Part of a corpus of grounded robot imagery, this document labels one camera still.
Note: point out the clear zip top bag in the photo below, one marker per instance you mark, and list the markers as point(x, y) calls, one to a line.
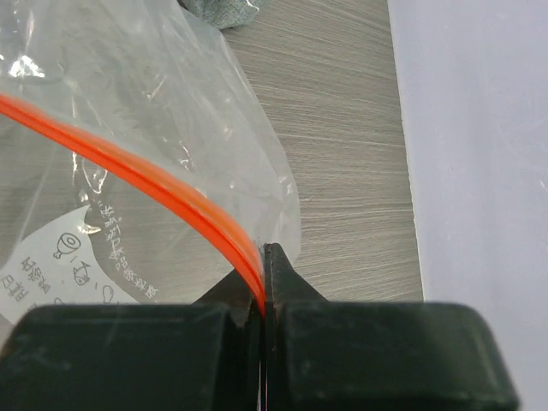
point(137, 164)

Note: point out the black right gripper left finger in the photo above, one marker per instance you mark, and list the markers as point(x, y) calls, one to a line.
point(199, 356)

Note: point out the grey crumpled cloth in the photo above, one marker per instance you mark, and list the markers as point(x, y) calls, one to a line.
point(224, 14)

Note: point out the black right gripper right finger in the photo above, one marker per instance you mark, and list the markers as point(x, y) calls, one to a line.
point(334, 355)

